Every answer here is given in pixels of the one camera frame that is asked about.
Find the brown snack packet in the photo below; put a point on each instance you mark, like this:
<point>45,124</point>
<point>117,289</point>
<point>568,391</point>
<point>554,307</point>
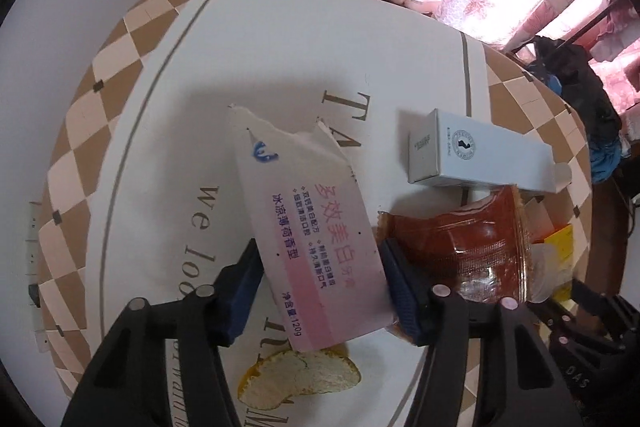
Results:
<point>480,250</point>

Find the white blue long box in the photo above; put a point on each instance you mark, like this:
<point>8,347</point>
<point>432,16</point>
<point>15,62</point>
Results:
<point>450,150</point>

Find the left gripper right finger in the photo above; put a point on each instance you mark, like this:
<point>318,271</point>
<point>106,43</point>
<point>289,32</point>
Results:
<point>434,317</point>

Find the white wall socket strip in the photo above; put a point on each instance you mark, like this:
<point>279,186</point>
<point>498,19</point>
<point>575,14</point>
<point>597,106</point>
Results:
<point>32,260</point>

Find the clear plastic cup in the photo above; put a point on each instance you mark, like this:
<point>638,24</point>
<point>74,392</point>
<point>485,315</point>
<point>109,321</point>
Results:
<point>550,273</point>

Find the blue black clothes pile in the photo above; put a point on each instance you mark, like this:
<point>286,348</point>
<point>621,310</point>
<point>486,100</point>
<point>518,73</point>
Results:
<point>582,89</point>

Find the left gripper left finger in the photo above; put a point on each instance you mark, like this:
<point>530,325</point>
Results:
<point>211,317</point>

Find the pink white toothpaste box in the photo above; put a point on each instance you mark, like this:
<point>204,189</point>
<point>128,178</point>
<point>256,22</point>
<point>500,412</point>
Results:
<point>312,231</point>

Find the checkered table cloth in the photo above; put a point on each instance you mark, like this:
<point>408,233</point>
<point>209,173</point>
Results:
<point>143,202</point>

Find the black clothes rack pole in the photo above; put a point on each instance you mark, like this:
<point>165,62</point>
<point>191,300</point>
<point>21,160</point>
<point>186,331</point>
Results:
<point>582,30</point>

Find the yellow fruit peel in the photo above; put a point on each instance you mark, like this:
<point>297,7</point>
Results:
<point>290,374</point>

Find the yellow red box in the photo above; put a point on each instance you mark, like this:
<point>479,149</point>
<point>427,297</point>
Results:
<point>563,238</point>

